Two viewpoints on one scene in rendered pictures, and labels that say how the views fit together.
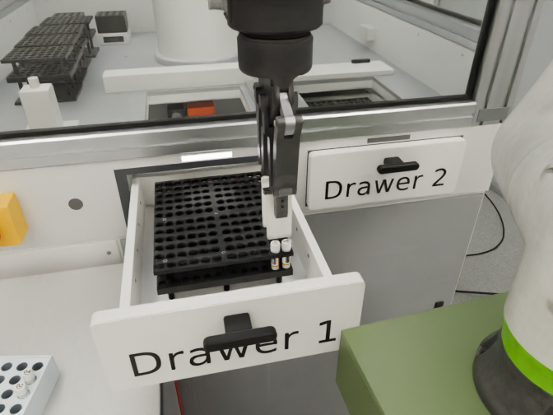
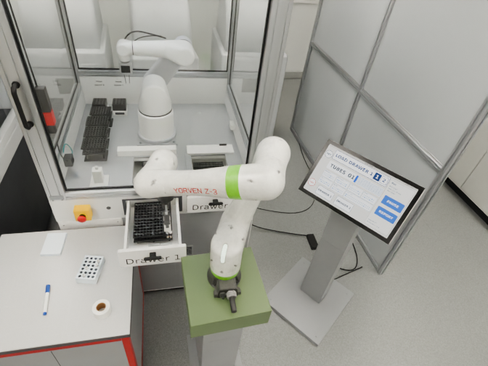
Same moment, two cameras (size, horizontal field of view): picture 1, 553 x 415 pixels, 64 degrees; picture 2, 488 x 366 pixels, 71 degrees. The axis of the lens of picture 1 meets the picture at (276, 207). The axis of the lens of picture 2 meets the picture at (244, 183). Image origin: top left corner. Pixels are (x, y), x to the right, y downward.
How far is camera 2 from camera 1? 110 cm
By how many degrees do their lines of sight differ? 9
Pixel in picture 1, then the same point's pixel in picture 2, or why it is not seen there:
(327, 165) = (192, 200)
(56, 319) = (102, 244)
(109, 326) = (122, 253)
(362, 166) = (205, 201)
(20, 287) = (88, 232)
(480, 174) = not seen: hidden behind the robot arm
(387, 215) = (217, 214)
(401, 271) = not seen: hidden behind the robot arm
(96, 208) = (115, 209)
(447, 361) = (203, 267)
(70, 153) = (108, 194)
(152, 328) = (131, 253)
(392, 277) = not seen: hidden behind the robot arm
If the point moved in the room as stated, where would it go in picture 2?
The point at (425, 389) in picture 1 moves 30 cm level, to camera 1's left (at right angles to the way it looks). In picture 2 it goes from (195, 273) to (125, 267)
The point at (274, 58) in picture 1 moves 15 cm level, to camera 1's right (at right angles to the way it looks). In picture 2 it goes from (163, 200) to (200, 202)
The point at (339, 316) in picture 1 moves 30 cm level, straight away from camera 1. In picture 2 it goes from (180, 253) to (200, 208)
